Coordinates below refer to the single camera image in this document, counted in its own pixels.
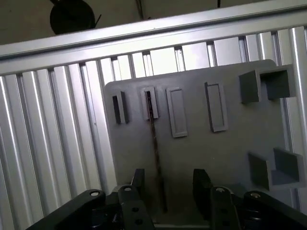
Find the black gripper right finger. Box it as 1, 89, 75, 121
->
193, 168, 307, 230

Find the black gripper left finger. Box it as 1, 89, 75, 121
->
25, 168, 154, 230

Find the black RAM stick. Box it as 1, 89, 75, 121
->
145, 91, 168, 213

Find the grey plastic parts rack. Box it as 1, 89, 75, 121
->
103, 58, 306, 226

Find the black round stool base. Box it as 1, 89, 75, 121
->
49, 0, 103, 36

